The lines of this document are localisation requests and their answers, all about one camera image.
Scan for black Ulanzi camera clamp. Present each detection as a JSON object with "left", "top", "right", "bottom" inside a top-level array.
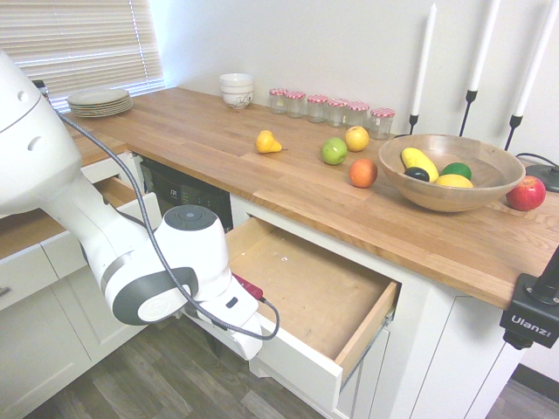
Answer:
[{"left": 499, "top": 244, "right": 559, "bottom": 350}]

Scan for glass jar checkered lid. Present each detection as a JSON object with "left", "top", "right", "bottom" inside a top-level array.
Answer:
[
  {"left": 268, "top": 88, "right": 287, "bottom": 115},
  {"left": 347, "top": 100, "right": 370, "bottom": 130},
  {"left": 307, "top": 94, "right": 328, "bottom": 124},
  {"left": 327, "top": 98, "right": 349, "bottom": 128},
  {"left": 286, "top": 91, "right": 307, "bottom": 120},
  {"left": 369, "top": 107, "right": 397, "bottom": 141}
]

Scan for red apple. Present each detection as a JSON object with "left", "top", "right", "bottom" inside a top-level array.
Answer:
[{"left": 506, "top": 175, "right": 548, "bottom": 212}]

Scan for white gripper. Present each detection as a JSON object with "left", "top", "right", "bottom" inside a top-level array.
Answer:
[{"left": 185, "top": 300, "right": 266, "bottom": 361}]

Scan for white bowl with pattern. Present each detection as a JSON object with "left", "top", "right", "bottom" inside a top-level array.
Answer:
[{"left": 220, "top": 89, "right": 254, "bottom": 110}]

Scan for small white open drawer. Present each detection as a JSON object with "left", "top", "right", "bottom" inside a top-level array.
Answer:
[{"left": 82, "top": 174, "right": 161, "bottom": 223}]

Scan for green lime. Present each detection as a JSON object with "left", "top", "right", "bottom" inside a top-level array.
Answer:
[{"left": 439, "top": 161, "right": 473, "bottom": 181}]

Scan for white drawer wooden interior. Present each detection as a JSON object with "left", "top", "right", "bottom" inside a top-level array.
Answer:
[{"left": 183, "top": 216, "right": 401, "bottom": 414}]

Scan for black round base with cable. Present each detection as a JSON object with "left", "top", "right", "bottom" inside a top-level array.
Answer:
[{"left": 514, "top": 152, "right": 559, "bottom": 194}]

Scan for white side cabinet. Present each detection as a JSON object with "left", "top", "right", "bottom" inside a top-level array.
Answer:
[{"left": 0, "top": 148, "right": 176, "bottom": 394}]

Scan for tall white candle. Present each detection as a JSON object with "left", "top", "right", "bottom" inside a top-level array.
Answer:
[
  {"left": 411, "top": 3, "right": 438, "bottom": 117},
  {"left": 514, "top": 8, "right": 559, "bottom": 117},
  {"left": 469, "top": 0, "right": 501, "bottom": 92}
]

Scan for black steel dishwasher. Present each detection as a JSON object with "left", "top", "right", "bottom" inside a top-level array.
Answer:
[{"left": 139, "top": 156, "right": 232, "bottom": 232}]

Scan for yellow lemon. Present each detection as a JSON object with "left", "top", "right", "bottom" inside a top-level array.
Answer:
[{"left": 434, "top": 173, "right": 474, "bottom": 189}]

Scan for green apple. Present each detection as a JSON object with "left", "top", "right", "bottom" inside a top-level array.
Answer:
[{"left": 321, "top": 137, "right": 349, "bottom": 166}]

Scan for orange fruit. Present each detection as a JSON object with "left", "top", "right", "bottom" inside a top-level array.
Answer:
[{"left": 348, "top": 157, "right": 379, "bottom": 189}]

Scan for yellow apple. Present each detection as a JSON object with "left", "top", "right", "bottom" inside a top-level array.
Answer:
[{"left": 344, "top": 125, "right": 370, "bottom": 153}]

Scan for white window blinds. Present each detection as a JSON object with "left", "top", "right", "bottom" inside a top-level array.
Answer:
[{"left": 0, "top": 0, "right": 166, "bottom": 108}]

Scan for large wooden bowl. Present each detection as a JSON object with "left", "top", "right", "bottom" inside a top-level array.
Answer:
[{"left": 377, "top": 134, "right": 527, "bottom": 214}]

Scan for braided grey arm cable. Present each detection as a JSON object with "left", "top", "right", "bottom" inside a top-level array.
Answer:
[{"left": 54, "top": 108, "right": 280, "bottom": 341}]

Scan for stack of grey plates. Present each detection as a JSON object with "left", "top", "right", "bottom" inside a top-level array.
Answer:
[{"left": 66, "top": 86, "right": 134, "bottom": 118}]

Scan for white base cabinet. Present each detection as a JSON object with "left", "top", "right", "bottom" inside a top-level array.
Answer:
[{"left": 229, "top": 191, "right": 525, "bottom": 419}]

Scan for yellow pear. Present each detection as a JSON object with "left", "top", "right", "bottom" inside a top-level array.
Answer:
[{"left": 255, "top": 129, "right": 285, "bottom": 155}]

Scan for yellow banana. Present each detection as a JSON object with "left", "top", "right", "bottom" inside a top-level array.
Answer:
[{"left": 400, "top": 147, "right": 439, "bottom": 183}]

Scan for red wrist camera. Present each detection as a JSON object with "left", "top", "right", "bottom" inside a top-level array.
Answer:
[{"left": 233, "top": 272, "right": 266, "bottom": 302}]

